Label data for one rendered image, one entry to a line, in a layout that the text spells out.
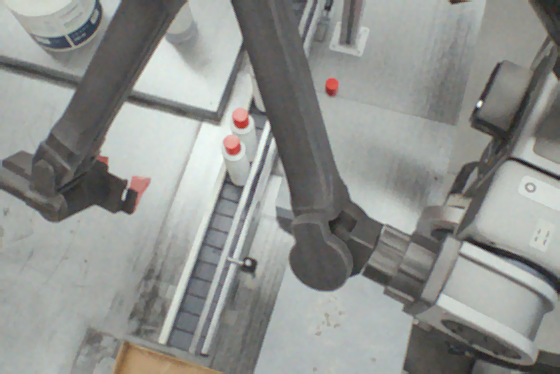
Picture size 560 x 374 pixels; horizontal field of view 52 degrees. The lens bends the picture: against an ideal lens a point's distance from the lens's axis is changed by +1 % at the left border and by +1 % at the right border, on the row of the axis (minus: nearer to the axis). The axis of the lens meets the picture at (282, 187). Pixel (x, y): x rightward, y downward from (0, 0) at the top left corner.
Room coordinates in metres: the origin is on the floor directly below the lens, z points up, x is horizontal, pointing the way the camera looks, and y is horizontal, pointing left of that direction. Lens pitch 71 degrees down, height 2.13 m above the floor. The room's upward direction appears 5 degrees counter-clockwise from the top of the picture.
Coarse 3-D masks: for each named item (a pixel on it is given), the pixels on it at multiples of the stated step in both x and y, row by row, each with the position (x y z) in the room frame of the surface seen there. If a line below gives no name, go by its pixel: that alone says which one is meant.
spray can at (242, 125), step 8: (232, 112) 0.53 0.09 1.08; (240, 112) 0.53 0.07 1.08; (232, 120) 0.53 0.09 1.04; (240, 120) 0.51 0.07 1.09; (248, 120) 0.52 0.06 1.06; (232, 128) 0.51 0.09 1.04; (240, 128) 0.50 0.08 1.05; (248, 128) 0.51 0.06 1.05; (240, 136) 0.50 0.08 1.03; (248, 136) 0.50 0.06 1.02; (256, 136) 0.52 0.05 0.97; (248, 144) 0.50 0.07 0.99; (256, 144) 0.51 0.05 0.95; (248, 152) 0.50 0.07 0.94; (256, 152) 0.51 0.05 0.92
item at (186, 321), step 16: (304, 32) 0.84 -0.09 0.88; (256, 112) 0.63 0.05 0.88; (256, 128) 0.58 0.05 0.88; (256, 176) 0.46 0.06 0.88; (224, 192) 0.43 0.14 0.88; (240, 192) 0.42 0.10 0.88; (224, 208) 0.39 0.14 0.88; (208, 224) 0.35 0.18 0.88; (224, 224) 0.35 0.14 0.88; (240, 224) 0.35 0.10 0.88; (208, 240) 0.32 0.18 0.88; (224, 240) 0.31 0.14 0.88; (208, 256) 0.28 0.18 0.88; (192, 272) 0.25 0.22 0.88; (208, 272) 0.24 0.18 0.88; (224, 272) 0.24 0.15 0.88; (192, 288) 0.21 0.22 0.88; (208, 288) 0.21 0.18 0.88; (192, 304) 0.18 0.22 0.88; (176, 320) 0.15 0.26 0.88; (192, 320) 0.14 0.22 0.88; (208, 320) 0.14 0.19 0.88; (176, 336) 0.11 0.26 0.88; (192, 336) 0.11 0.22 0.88
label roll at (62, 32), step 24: (24, 0) 0.89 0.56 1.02; (48, 0) 0.89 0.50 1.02; (72, 0) 0.88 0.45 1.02; (96, 0) 0.95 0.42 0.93; (24, 24) 0.86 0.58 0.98; (48, 24) 0.85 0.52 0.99; (72, 24) 0.86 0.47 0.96; (96, 24) 0.90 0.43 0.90; (48, 48) 0.85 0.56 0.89; (72, 48) 0.85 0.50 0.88
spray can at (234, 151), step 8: (232, 136) 0.47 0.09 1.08; (224, 144) 0.46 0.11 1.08; (232, 144) 0.46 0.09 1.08; (240, 144) 0.46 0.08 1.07; (224, 152) 0.46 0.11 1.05; (232, 152) 0.45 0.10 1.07; (240, 152) 0.45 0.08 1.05; (232, 160) 0.44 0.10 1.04; (240, 160) 0.44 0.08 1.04; (248, 160) 0.46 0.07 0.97; (232, 168) 0.44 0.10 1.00; (240, 168) 0.44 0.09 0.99; (248, 168) 0.45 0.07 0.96; (232, 176) 0.44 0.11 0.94; (240, 176) 0.44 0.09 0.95; (240, 184) 0.44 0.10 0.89
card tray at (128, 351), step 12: (120, 348) 0.10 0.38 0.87; (132, 348) 0.10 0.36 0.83; (144, 348) 0.10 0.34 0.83; (120, 360) 0.08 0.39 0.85; (132, 360) 0.07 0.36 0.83; (144, 360) 0.07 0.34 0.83; (156, 360) 0.07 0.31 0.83; (168, 360) 0.07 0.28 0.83; (180, 360) 0.06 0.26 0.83; (120, 372) 0.05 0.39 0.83; (132, 372) 0.05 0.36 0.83; (144, 372) 0.05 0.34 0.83; (156, 372) 0.04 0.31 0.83; (168, 372) 0.04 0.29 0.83; (180, 372) 0.04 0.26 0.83; (192, 372) 0.04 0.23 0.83; (204, 372) 0.03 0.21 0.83; (216, 372) 0.03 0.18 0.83
